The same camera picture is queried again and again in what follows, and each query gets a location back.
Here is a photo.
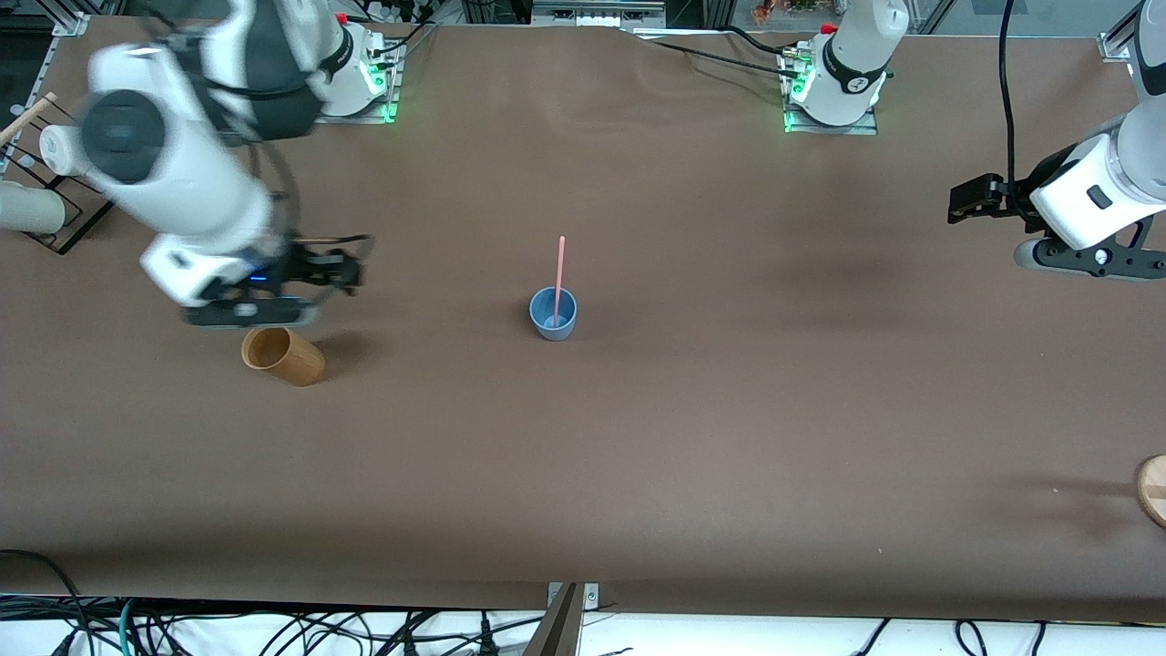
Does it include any blue cup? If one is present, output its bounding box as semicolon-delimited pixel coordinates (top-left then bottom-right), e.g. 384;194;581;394
528;286;578;343

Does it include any pink chopstick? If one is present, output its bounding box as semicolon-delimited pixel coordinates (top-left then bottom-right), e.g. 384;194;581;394
549;235;568;329

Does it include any bamboo cup holder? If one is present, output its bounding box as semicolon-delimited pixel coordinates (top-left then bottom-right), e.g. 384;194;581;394
240;326;326;387

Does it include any white paper cup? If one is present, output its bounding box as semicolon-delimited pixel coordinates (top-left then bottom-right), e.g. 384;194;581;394
39;123;92;177
0;180;66;234

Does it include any wooden stick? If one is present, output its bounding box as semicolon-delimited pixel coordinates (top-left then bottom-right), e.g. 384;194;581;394
0;91;58;147

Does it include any round wooden board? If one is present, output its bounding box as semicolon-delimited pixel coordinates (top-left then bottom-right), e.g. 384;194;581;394
1134;454;1166;529

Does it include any grey metal box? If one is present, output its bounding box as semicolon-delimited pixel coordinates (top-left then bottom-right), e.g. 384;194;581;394
531;0;641;28

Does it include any dark metal pole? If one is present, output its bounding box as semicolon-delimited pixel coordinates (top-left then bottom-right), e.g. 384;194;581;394
521;583;584;656

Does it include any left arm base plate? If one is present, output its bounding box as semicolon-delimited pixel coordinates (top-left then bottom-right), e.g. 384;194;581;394
782;46;881;137

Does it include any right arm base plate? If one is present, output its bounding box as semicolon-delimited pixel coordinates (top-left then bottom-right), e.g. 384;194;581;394
301;41;402;125

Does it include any black wire rack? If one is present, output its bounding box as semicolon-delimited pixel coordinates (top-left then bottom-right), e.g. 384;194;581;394
0;91;115;256

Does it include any black base cable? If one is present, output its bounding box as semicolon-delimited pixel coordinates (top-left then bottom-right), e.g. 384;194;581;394
629;26;807;92

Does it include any black looped cable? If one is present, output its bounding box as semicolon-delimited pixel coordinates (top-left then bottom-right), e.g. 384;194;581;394
0;549;92;656

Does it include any metal table bracket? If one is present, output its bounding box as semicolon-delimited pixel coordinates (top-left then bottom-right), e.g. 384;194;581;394
547;581;600;610

